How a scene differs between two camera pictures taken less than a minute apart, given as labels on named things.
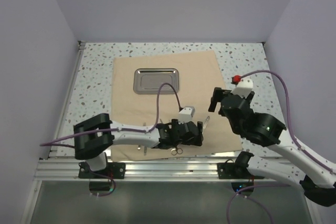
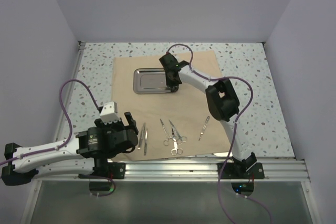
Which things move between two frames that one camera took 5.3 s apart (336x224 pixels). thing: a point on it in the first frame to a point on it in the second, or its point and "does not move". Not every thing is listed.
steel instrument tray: x=149 y=81 does not move
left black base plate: x=113 y=170 does not move
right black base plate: x=231 y=170 does not move
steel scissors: x=177 y=150 does not move
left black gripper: x=197 y=139 to x=131 y=123
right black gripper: x=217 y=93 to x=170 y=83
